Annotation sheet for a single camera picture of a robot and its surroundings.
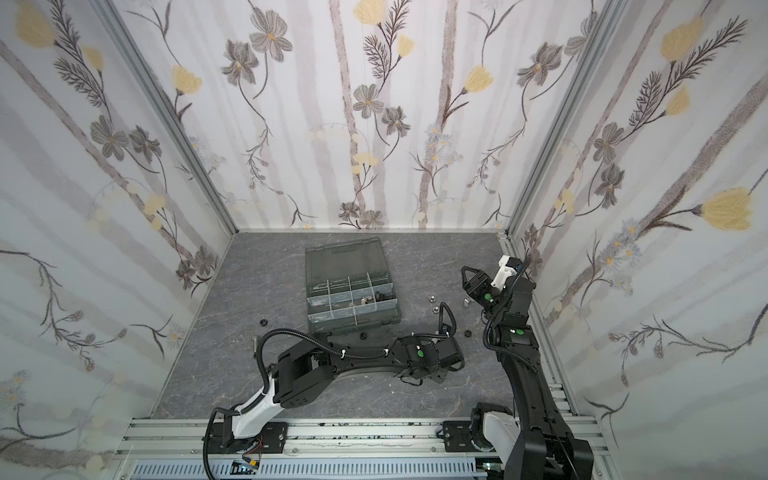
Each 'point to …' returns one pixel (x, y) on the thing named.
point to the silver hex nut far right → (432, 298)
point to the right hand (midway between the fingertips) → (464, 267)
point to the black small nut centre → (363, 336)
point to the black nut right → (468, 333)
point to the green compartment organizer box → (349, 288)
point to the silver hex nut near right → (436, 310)
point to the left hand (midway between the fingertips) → (436, 362)
